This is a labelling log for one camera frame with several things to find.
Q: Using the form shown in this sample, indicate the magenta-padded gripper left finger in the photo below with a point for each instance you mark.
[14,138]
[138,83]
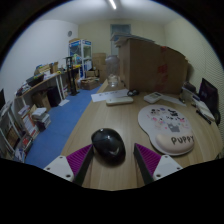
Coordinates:
[58,166]

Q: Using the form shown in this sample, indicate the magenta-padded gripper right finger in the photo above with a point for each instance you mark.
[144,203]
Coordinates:
[166,166]

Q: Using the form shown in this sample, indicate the black computer mouse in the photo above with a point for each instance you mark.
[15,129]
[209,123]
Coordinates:
[108,145]

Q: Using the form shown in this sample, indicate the white printed mouse pad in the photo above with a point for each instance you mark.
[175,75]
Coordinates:
[165,126]

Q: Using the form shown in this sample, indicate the stack of books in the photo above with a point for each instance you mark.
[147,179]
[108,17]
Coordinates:
[41,118]

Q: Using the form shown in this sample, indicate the book shelf unit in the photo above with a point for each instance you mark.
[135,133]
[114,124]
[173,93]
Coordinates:
[15,133]

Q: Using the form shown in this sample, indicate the black pen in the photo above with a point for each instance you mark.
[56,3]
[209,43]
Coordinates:
[203,117]

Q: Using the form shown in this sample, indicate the white notebook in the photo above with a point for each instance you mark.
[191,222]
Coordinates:
[204,107]

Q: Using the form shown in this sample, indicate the black computer tower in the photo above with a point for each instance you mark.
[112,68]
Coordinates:
[54,96]

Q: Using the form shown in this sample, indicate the small black object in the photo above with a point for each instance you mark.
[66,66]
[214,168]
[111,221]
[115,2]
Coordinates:
[133,93]

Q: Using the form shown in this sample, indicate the white oblong case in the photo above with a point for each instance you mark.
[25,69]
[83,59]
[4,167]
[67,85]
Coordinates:
[119,101]

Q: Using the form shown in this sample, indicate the black monitor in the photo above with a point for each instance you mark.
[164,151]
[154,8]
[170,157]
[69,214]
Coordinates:
[208,95]

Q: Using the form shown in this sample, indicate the cluttered wooden desk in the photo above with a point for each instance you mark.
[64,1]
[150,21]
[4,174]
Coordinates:
[40,83]

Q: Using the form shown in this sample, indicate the open cardboard box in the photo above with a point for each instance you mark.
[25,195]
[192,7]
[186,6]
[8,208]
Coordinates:
[90,83]

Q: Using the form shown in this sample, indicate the black stand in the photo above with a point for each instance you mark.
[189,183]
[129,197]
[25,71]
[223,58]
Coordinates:
[70,76]

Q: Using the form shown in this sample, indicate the clear glass jar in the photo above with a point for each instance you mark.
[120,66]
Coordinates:
[113,81]

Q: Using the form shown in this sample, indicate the large brown cardboard box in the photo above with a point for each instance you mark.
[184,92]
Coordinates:
[150,66]

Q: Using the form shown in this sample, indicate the stacked cardboard boxes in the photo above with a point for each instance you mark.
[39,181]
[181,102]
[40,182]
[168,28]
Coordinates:
[99,61]

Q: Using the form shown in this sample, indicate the blue white display cabinet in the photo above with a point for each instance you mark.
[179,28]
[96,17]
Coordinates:
[80,55]

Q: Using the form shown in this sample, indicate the large clear water jug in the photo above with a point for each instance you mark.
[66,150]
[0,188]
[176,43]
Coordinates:
[112,65]

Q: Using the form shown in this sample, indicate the ceiling light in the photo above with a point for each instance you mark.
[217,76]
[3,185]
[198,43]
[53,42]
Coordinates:
[112,4]

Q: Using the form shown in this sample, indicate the round wall clock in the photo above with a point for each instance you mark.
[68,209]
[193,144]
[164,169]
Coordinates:
[69,33]

